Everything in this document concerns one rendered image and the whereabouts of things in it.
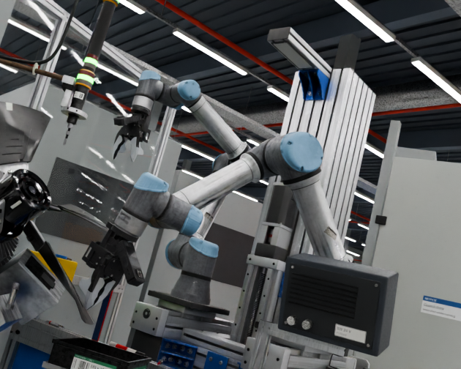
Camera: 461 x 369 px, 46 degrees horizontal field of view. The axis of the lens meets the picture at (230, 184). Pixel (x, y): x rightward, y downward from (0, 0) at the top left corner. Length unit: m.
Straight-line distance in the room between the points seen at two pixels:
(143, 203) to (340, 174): 0.99
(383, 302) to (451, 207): 1.61
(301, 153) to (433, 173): 1.52
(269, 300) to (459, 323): 1.14
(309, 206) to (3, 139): 0.85
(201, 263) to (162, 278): 3.23
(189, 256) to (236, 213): 3.67
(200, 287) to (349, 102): 0.89
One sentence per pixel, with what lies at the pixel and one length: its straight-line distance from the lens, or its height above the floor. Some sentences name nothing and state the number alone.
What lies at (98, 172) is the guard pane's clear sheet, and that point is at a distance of 2.66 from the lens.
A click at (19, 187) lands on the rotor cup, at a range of 1.37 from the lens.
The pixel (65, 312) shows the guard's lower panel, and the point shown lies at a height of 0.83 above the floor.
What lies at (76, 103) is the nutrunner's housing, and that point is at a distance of 1.53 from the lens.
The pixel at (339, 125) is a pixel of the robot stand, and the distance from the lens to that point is 2.10.
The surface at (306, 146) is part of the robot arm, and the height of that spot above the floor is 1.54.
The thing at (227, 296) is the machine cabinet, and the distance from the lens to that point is 5.73.
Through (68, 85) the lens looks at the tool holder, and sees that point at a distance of 1.55.
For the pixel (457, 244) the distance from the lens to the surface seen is 2.85.
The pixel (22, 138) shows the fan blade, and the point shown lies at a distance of 1.57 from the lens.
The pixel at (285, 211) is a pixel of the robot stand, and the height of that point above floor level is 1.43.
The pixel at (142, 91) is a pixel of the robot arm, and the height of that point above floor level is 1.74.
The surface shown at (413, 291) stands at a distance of 2.84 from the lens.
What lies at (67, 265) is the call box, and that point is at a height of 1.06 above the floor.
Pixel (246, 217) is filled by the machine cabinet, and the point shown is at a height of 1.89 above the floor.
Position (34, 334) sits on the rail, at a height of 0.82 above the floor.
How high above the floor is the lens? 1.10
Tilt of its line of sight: 11 degrees up
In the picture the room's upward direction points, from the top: 15 degrees clockwise
